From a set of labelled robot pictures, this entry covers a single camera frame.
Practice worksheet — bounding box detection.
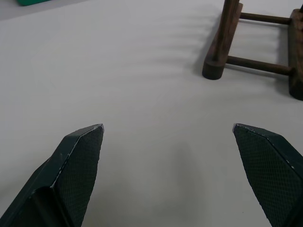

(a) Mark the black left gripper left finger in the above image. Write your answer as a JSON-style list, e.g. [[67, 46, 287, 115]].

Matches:
[[0, 123, 105, 227]]

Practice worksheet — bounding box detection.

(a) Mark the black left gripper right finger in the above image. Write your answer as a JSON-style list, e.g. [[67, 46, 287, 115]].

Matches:
[[232, 122, 303, 227]]

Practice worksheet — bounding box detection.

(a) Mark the dark wooden rack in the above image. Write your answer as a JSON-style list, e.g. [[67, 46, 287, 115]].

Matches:
[[202, 0, 303, 102]]

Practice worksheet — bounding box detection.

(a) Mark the green object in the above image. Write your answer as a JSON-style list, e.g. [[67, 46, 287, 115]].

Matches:
[[17, 0, 50, 7]]

